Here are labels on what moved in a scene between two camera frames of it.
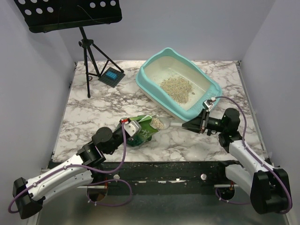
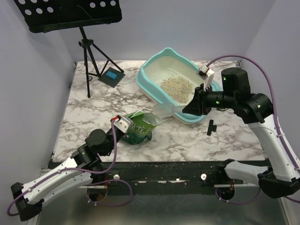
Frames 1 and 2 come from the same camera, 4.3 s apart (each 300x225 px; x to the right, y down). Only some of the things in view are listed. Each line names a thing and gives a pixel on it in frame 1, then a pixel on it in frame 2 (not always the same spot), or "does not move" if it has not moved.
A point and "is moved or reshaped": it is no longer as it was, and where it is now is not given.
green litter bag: [146, 133] is moved or reshaped
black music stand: [43, 16] does not move
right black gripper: [202, 122] → [199, 102]
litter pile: [179, 87] does not move
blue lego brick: [111, 75] does not move
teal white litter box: [176, 85] does not move
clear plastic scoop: [161, 123] → [166, 109]
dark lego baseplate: [111, 77] does not move
